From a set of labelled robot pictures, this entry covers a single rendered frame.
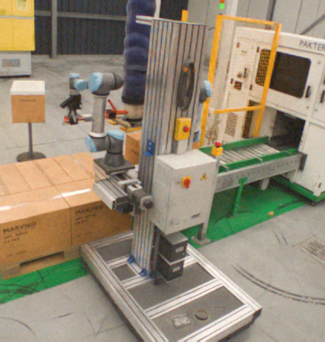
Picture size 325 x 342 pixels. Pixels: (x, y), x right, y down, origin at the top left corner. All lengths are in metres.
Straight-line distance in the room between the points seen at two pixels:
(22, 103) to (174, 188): 2.86
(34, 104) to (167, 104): 2.70
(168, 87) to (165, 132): 0.28
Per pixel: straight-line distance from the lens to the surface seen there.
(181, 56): 2.15
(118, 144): 2.46
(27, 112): 4.64
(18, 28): 10.14
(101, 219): 3.19
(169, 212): 2.23
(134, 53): 2.93
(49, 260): 3.26
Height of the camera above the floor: 2.10
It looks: 25 degrees down
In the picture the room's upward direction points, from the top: 7 degrees clockwise
